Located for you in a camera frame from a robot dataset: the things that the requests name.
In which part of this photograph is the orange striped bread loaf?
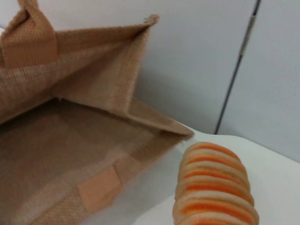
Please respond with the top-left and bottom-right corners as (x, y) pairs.
(172, 141), (261, 225)

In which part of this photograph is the brown jute handbag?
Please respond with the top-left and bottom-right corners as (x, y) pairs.
(0, 0), (195, 225)

